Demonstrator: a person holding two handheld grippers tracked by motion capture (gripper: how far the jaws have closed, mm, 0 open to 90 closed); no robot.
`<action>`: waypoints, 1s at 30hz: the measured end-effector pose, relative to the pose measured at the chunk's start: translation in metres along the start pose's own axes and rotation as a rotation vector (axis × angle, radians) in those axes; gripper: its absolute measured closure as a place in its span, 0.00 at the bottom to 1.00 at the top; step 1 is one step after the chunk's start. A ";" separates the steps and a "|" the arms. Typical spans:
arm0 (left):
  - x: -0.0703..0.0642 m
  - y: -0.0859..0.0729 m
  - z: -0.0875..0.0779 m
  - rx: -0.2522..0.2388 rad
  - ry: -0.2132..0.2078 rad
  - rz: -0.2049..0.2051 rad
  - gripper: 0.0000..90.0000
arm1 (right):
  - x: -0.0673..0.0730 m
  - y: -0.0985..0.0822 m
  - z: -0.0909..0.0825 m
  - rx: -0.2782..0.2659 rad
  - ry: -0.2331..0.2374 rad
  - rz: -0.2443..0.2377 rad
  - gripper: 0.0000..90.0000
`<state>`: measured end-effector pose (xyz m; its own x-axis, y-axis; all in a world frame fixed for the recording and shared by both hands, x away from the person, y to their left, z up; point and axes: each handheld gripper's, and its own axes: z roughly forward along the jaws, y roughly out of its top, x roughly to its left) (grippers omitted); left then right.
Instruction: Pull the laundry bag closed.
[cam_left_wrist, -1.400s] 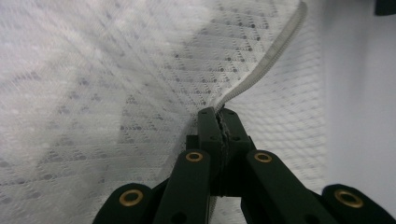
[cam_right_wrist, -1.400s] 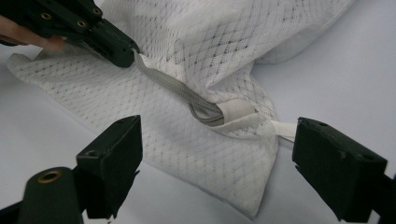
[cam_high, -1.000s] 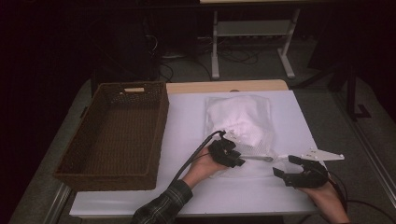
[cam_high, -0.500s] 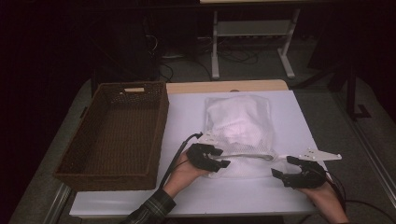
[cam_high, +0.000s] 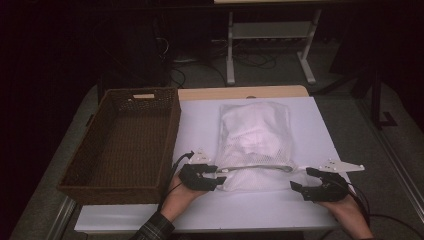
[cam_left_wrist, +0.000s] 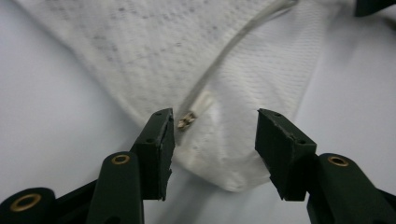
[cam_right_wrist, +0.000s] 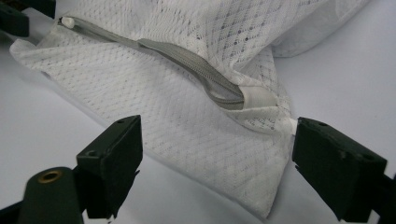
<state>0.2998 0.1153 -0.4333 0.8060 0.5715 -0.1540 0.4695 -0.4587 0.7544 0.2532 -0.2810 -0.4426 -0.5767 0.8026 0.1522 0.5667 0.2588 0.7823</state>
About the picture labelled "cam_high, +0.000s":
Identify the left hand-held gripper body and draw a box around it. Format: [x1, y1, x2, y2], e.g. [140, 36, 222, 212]
[178, 148, 215, 192]

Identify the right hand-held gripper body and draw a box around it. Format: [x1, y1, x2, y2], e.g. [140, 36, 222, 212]
[308, 158, 366, 203]

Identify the white mesh laundry bag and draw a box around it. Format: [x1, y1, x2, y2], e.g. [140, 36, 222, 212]
[214, 101, 298, 193]

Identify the white garment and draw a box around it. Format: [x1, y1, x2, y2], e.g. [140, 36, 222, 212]
[221, 105, 293, 162]

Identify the brown wicker basket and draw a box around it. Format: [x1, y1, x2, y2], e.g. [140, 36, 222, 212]
[57, 87, 182, 205]

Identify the person's left hand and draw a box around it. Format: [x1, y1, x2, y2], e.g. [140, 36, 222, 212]
[159, 174, 203, 223]

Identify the person's right hand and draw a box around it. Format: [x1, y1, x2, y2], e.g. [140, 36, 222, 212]
[318, 194, 375, 240]

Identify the black floor stand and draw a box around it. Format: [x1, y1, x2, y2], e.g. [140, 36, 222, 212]
[353, 66, 400, 132]

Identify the left hand-held gripper cable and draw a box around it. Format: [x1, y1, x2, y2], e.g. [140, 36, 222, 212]
[157, 150, 196, 212]

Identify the hand-held gripper cable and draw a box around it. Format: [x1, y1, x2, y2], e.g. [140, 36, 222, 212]
[346, 182, 424, 240]
[157, 150, 196, 212]

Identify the right hand-held gripper cable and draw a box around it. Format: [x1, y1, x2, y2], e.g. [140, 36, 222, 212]
[346, 182, 424, 240]

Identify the aluminium frame rail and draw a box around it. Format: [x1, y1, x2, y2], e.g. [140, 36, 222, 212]
[378, 131, 424, 214]
[45, 195, 78, 240]

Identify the black floor cable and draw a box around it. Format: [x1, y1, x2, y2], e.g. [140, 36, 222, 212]
[232, 52, 278, 70]
[169, 61, 228, 89]

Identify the white metal desk frame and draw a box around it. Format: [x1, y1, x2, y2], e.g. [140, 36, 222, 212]
[225, 9, 323, 87]

